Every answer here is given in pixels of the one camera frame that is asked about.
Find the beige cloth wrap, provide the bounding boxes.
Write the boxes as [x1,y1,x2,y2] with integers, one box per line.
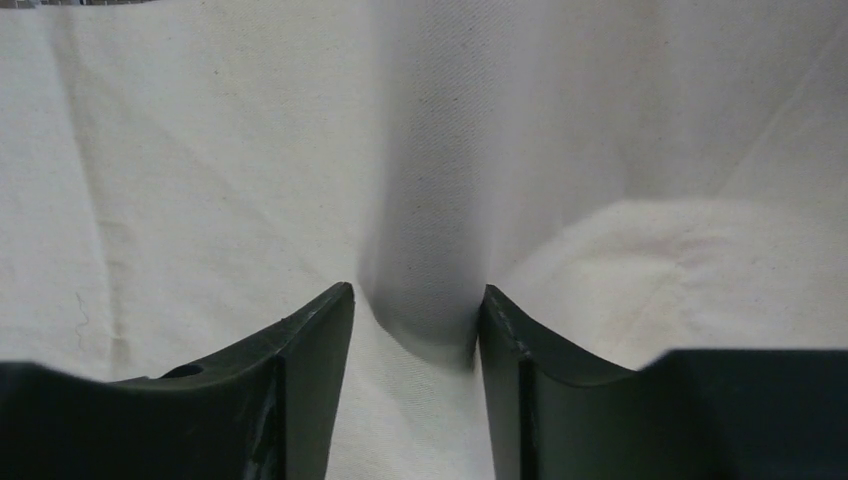
[1,1,847,479]

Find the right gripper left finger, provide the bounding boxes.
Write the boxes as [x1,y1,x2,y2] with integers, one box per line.
[1,282,355,479]

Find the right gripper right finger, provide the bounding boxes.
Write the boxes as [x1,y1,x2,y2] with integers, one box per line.
[479,286,847,479]

